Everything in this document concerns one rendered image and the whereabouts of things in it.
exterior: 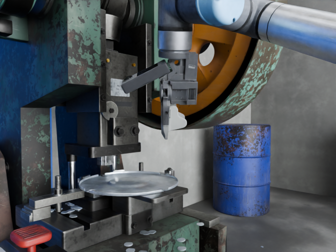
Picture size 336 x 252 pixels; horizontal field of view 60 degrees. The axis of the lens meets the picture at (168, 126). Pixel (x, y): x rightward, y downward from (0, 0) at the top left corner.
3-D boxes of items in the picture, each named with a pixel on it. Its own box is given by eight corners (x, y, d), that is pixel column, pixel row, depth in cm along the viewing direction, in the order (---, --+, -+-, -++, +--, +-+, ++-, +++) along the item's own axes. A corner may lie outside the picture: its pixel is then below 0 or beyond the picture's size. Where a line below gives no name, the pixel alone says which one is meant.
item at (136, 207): (189, 234, 81) (189, 186, 80) (153, 252, 70) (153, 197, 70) (131, 214, 98) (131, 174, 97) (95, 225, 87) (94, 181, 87)
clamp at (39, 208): (87, 207, 87) (86, 173, 87) (29, 222, 75) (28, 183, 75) (76, 203, 91) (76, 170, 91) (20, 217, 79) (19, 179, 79)
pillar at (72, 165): (77, 191, 94) (76, 148, 93) (70, 193, 92) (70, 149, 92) (73, 190, 95) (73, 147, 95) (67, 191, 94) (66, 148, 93)
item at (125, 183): (197, 182, 88) (197, 179, 88) (121, 204, 66) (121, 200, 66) (134, 169, 107) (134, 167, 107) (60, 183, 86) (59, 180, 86)
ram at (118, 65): (148, 144, 92) (147, 49, 91) (108, 148, 81) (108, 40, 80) (114, 140, 104) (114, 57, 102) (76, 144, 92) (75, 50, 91)
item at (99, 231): (183, 211, 102) (183, 194, 102) (63, 257, 69) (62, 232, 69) (128, 195, 123) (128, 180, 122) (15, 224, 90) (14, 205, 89)
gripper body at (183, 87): (196, 108, 66) (199, 53, 61) (158, 108, 65) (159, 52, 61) (191, 98, 73) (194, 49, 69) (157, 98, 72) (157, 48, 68)
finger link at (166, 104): (169, 127, 66) (170, 89, 63) (162, 127, 66) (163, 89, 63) (167, 120, 71) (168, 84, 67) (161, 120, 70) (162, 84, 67)
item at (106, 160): (115, 164, 95) (115, 152, 95) (103, 165, 92) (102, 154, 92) (109, 162, 97) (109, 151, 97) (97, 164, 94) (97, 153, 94)
